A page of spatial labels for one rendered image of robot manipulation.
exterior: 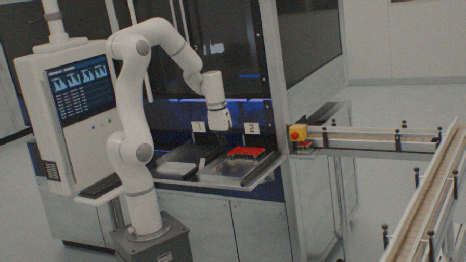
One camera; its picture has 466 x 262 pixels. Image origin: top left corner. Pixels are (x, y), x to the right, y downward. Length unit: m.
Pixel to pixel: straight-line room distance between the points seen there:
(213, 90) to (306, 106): 0.77
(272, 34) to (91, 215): 1.95
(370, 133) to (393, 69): 4.65
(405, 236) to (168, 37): 1.13
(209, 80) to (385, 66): 5.20
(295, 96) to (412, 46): 4.51
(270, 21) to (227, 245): 1.37
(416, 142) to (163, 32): 1.27
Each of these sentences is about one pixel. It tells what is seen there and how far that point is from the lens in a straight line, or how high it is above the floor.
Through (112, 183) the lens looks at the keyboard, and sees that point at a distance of 2.89.
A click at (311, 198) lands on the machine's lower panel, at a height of 0.53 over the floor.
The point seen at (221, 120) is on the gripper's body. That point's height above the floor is 1.21.
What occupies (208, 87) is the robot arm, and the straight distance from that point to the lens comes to 2.25.
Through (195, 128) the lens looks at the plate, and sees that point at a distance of 2.93.
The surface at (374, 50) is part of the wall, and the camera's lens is 7.27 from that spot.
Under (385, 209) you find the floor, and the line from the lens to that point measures 3.99.
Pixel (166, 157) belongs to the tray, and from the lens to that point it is 2.90.
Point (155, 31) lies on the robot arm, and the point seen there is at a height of 1.64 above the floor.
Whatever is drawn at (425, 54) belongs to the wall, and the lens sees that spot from 7.13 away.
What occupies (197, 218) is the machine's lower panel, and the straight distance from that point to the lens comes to 3.20.
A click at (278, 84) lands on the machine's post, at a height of 1.25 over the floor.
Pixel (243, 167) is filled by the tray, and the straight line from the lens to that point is 2.61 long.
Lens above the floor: 1.85
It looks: 18 degrees down
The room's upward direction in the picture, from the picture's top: 9 degrees counter-clockwise
